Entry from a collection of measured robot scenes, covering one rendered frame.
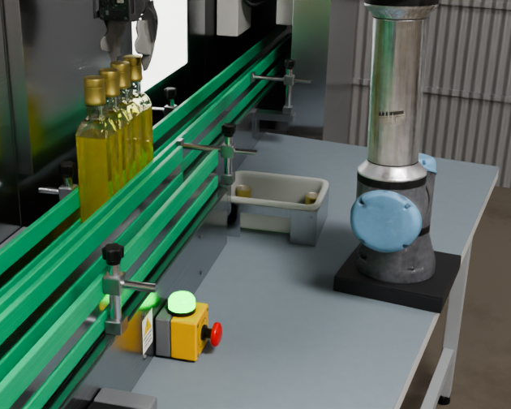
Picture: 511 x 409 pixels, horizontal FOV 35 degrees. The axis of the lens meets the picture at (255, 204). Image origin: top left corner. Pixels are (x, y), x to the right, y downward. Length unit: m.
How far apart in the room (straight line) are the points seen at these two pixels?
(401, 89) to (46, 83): 0.62
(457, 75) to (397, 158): 2.97
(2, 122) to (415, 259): 0.77
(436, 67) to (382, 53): 3.00
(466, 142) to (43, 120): 3.15
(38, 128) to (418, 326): 0.75
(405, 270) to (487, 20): 2.81
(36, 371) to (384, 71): 0.70
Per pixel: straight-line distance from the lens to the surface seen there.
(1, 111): 1.42
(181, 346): 1.32
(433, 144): 4.40
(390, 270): 1.53
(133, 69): 1.53
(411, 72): 1.32
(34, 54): 1.45
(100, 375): 1.13
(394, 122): 1.33
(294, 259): 1.67
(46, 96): 1.50
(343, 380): 1.31
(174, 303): 1.30
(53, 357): 1.04
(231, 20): 2.60
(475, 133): 4.35
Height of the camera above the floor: 1.48
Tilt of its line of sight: 22 degrees down
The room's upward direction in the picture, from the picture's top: 2 degrees clockwise
